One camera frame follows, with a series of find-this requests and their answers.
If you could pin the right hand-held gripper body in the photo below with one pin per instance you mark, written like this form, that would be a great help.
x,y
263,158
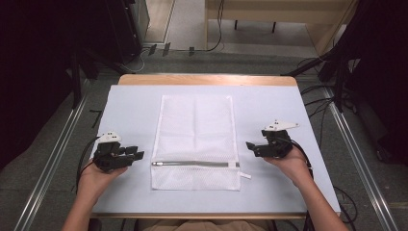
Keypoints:
x,y
277,141

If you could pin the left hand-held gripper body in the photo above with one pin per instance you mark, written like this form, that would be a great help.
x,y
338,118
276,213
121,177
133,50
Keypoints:
x,y
108,153

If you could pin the white mesh laundry bag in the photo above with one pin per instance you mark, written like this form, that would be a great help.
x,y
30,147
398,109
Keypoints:
x,y
196,143

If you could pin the person's left hand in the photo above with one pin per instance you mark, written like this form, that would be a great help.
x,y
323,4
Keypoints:
x,y
97,177

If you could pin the person's right hand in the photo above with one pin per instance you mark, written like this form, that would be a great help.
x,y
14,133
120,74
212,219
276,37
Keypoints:
x,y
292,166

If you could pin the white table mat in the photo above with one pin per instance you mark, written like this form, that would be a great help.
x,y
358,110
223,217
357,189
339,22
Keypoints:
x,y
134,115

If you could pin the wooden table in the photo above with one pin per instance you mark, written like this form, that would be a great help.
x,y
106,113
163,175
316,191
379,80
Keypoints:
x,y
208,80

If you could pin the black stand leg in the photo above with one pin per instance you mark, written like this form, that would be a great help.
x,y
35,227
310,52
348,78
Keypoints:
x,y
77,80

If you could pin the person's beige trousers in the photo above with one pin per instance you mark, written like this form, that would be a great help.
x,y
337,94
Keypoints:
x,y
205,225

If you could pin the black tripod stand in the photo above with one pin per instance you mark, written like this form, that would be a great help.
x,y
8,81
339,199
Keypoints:
x,y
333,61

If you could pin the black cabinet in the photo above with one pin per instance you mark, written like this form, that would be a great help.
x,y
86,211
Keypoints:
x,y
122,29

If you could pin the wooden bench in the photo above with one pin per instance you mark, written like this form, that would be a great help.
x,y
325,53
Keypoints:
x,y
279,12

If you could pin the metal floor rail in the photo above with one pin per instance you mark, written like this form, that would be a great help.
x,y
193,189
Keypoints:
x,y
362,166
51,166

